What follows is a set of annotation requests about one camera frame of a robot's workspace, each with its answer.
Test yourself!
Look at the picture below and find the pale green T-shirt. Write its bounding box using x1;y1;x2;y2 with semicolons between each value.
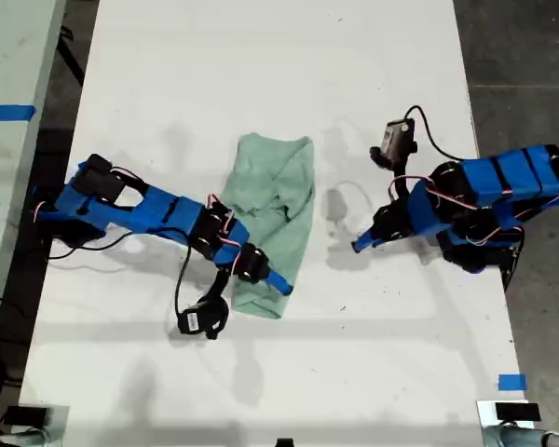
213;132;317;321

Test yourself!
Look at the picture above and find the black table clamp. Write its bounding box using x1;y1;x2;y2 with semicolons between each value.
500;244;526;293

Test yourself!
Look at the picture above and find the blue tape strip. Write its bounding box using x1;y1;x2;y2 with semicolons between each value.
0;104;37;122
498;373;526;391

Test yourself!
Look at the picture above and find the shiny metal plate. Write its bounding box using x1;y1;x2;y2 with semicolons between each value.
18;403;71;447
475;399;531;447

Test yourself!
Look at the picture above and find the small black box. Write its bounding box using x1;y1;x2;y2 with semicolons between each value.
495;402;540;423
3;406;48;426

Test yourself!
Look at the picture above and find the black metal bar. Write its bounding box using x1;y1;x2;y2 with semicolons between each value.
58;25;86;88

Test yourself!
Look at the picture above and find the pale side table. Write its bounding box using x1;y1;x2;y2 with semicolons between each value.
0;0;69;369

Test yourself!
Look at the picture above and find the black camera stalk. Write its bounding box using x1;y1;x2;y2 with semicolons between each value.
207;267;232;341
370;143;418;206

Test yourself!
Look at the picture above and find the black camera box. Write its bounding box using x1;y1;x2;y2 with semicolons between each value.
382;118;418;159
176;301;231;336

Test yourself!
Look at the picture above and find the grey hose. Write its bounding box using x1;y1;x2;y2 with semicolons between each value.
0;427;52;447
482;424;559;447

